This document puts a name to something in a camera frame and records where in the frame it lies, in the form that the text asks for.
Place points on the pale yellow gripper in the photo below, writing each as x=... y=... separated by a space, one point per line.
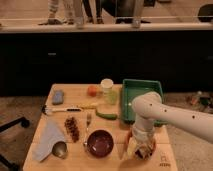
x=138 y=143

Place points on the wooden block eraser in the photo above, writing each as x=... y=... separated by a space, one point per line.
x=144 y=152

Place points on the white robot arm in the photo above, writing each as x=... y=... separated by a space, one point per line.
x=148 y=108

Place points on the purple bowl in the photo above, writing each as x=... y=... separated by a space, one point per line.
x=100 y=143

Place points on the silver fork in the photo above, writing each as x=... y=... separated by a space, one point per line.
x=88 y=122

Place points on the green plastic tray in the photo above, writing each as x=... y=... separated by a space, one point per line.
x=132 y=88

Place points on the clear cup with white lid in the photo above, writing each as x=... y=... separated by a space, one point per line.
x=108 y=92

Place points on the yellow banana toy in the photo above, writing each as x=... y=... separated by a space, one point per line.
x=89 y=106

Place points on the orange tomato toy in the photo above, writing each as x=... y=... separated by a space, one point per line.
x=92 y=91

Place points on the grey cloth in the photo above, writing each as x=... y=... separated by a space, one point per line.
x=50 y=136

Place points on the blue sponge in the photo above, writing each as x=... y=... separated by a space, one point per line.
x=58 y=97

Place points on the black cabinet counter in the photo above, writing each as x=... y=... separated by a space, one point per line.
x=32 y=59

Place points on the black office chair base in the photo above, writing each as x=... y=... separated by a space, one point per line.
x=10 y=129

